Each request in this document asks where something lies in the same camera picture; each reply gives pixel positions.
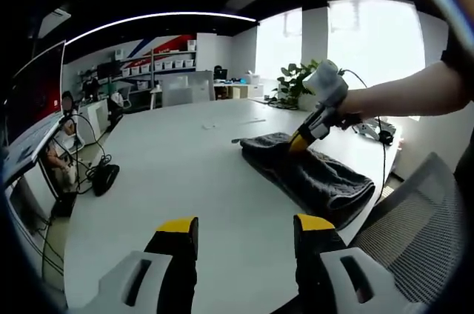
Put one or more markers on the grey towel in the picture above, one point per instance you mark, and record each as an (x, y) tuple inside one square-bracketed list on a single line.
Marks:
[(314, 180)]

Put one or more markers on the person's right hand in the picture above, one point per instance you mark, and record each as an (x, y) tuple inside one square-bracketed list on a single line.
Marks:
[(355, 104)]

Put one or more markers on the green potted plant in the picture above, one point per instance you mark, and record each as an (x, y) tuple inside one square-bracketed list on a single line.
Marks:
[(296, 82)]

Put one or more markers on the white low cabinet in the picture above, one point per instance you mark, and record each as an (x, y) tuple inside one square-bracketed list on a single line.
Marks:
[(237, 91)]

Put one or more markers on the grey mesh office chair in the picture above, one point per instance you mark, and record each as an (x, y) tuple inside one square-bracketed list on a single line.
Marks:
[(418, 225)]

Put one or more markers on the black curved pad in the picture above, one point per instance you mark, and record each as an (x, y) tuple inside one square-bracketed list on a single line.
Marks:
[(106, 180)]

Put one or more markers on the black floor box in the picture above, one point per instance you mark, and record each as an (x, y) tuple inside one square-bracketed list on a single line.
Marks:
[(63, 204)]

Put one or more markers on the frosted white partition panel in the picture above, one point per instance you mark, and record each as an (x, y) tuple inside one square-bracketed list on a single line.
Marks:
[(189, 88)]

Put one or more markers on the person's black shirt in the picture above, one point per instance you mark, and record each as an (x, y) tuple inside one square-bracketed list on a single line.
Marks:
[(463, 51)]

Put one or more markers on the shelf with white bins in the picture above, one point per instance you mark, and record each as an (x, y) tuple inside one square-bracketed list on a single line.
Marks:
[(163, 64)]

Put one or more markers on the white counter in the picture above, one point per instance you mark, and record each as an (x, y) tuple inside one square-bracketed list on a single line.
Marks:
[(94, 117)]

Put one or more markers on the curved ceiling light strip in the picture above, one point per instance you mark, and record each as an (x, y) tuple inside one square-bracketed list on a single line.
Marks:
[(166, 15)]

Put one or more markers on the white standing desk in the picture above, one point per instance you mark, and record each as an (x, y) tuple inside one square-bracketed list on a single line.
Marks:
[(33, 147)]

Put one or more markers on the dark computer monitor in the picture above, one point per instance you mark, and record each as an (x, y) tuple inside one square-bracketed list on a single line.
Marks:
[(37, 88)]

